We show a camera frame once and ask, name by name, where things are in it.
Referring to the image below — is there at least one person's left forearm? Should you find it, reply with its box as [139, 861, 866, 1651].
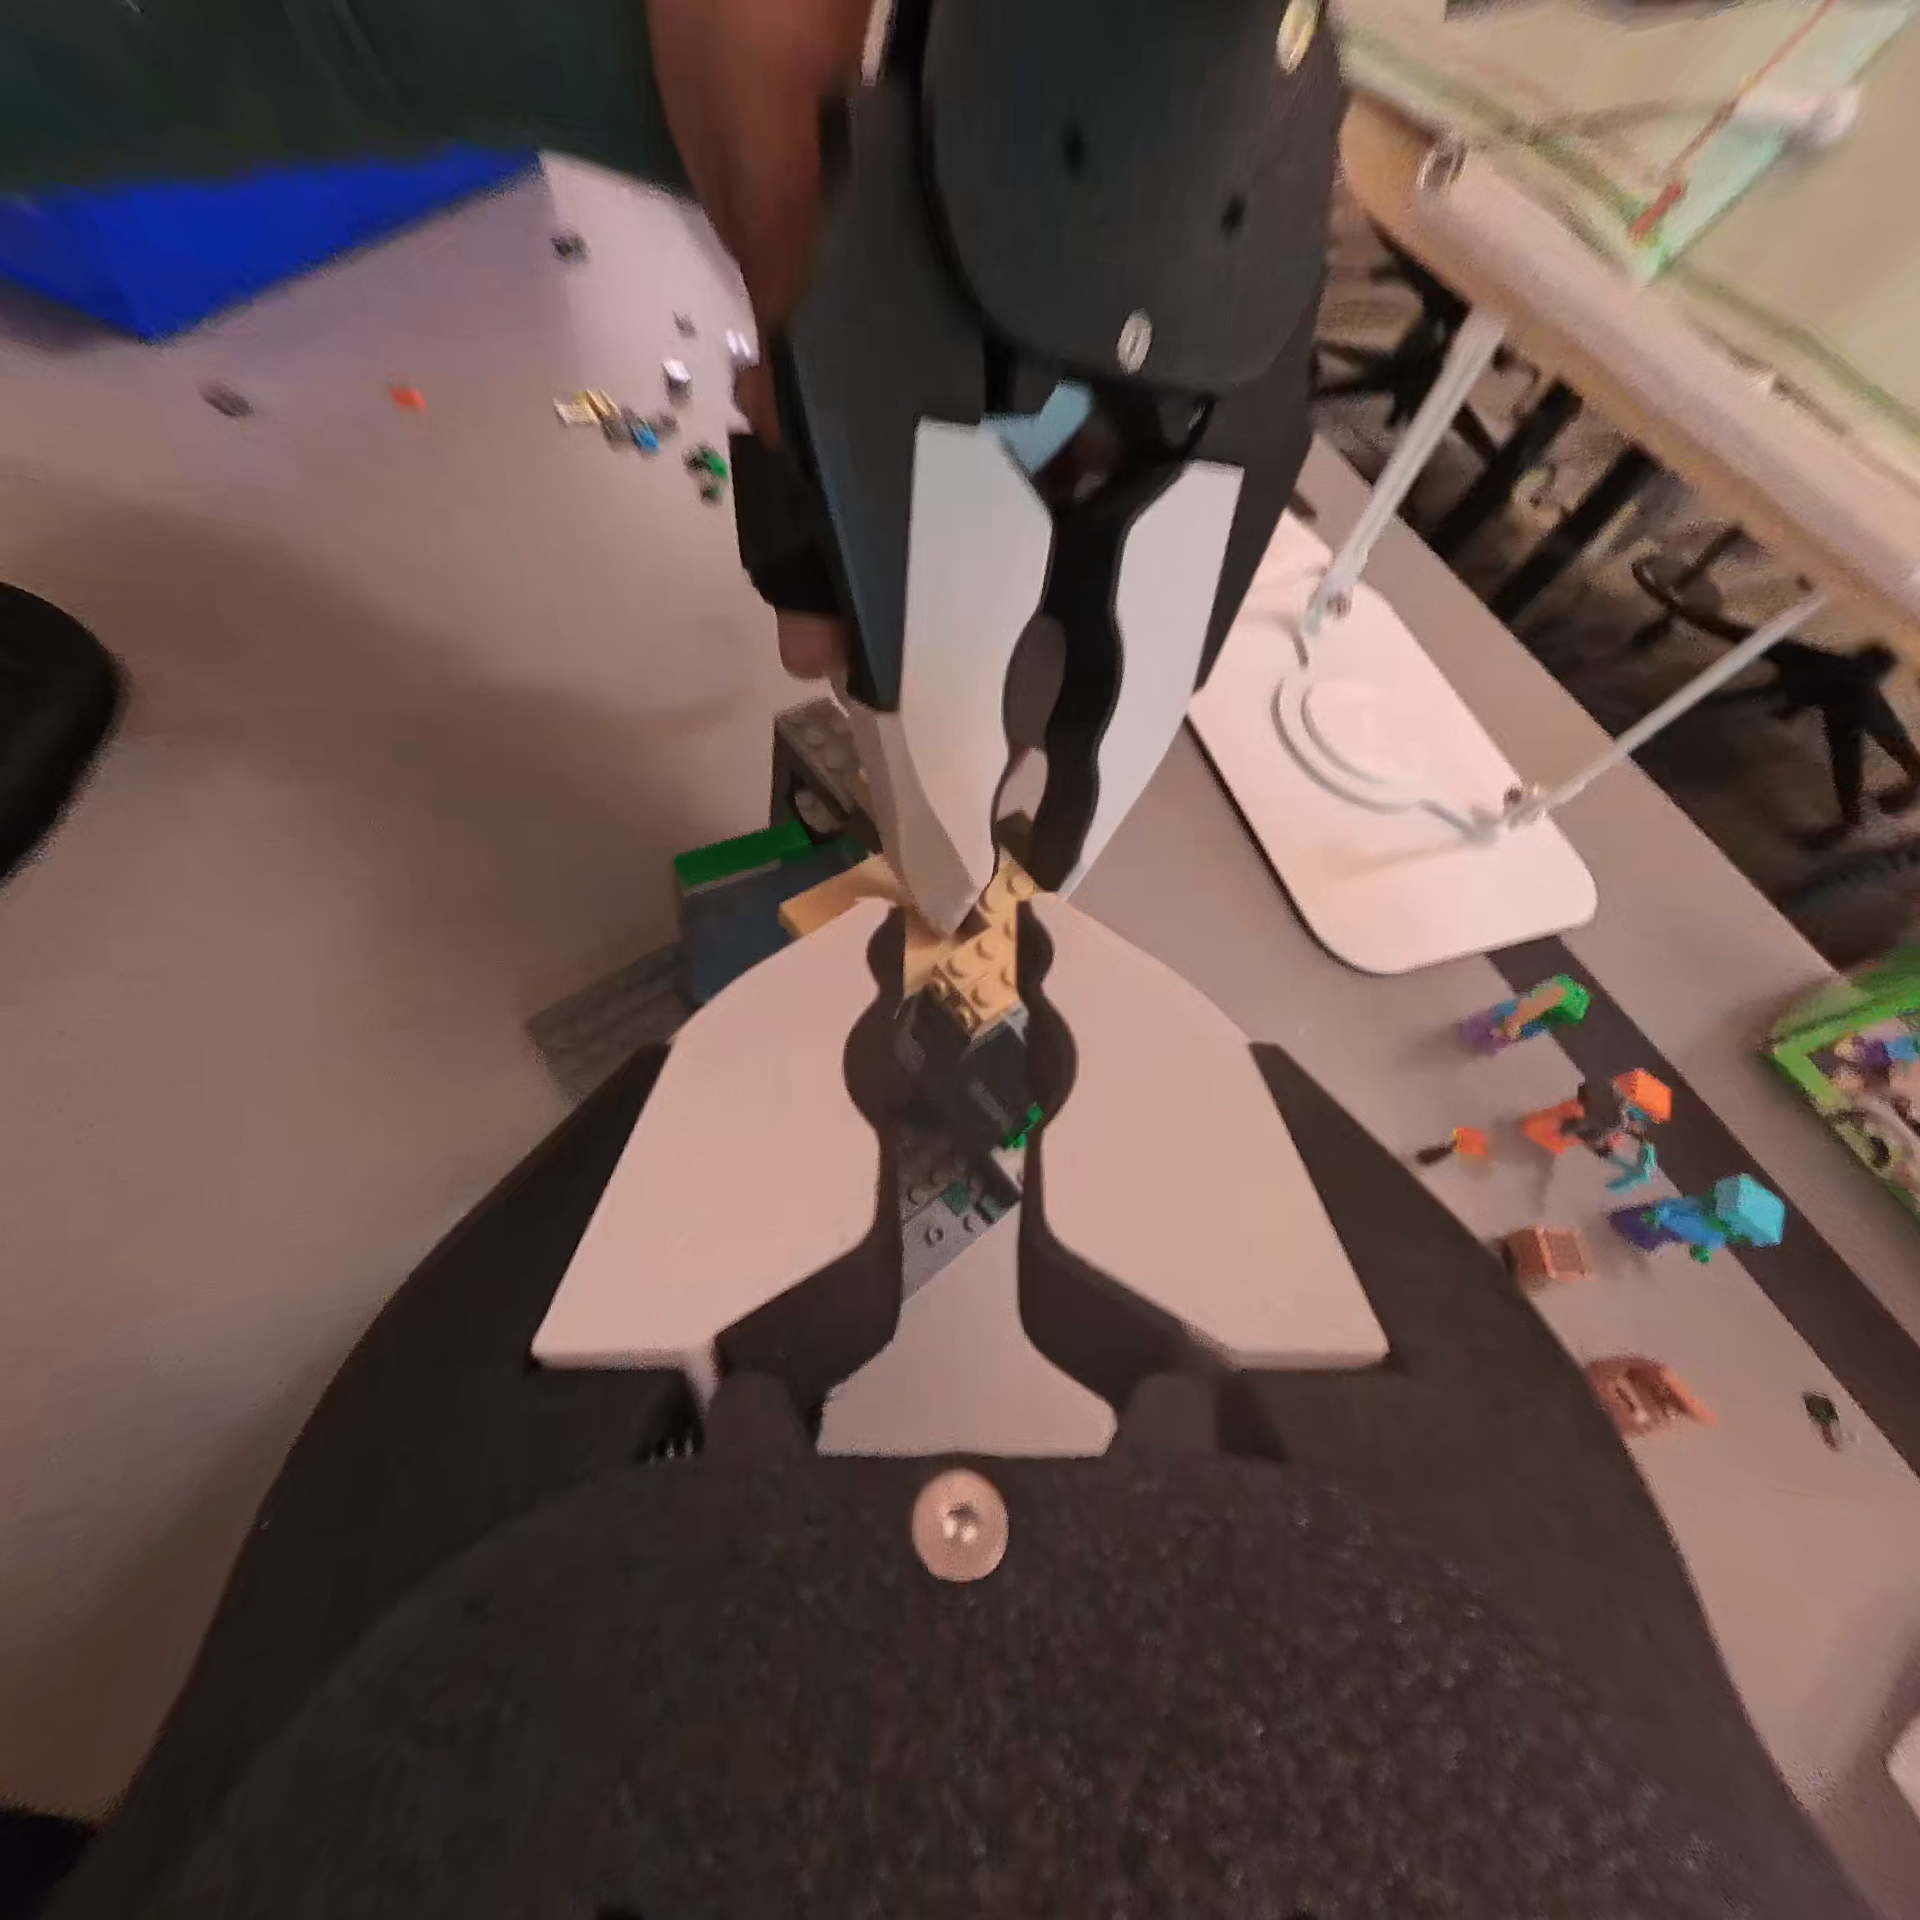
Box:
[645, 0, 902, 278]

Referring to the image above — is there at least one brown angular brick piece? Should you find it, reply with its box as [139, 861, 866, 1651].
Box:
[1586, 1354, 1715, 1444]

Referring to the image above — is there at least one black and orange toy figure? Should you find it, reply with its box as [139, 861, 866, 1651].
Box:
[1516, 1065, 1675, 1190]

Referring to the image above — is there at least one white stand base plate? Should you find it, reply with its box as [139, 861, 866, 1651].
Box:
[1183, 299, 1835, 976]

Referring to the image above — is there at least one teal-headed purple toy figure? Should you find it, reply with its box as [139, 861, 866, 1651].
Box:
[1611, 1172, 1790, 1265]

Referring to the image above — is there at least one black swivel chair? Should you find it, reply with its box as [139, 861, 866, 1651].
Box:
[1631, 552, 1920, 849]

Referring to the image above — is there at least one scatter of small toy bricks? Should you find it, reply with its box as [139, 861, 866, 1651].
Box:
[546, 225, 770, 507]

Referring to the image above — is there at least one person's left hand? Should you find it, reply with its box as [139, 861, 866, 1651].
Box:
[705, 230, 863, 688]

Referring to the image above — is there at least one long pale table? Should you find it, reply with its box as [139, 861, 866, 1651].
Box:
[1335, 89, 1920, 620]

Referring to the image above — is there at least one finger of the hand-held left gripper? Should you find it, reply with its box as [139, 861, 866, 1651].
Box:
[1028, 454, 1250, 906]
[859, 417, 1055, 934]

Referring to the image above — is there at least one green lego instruction booklet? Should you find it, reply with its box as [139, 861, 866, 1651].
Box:
[1764, 945, 1920, 1213]

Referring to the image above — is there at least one toy brick build grey baseplate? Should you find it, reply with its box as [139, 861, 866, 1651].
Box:
[526, 697, 1086, 1308]

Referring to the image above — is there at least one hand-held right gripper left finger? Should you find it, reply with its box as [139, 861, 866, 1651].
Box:
[533, 901, 906, 1378]

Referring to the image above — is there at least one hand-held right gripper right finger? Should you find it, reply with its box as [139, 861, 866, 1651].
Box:
[1017, 901, 1393, 1377]

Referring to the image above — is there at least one blue plastic bin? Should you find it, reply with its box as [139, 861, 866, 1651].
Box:
[0, 142, 543, 342]

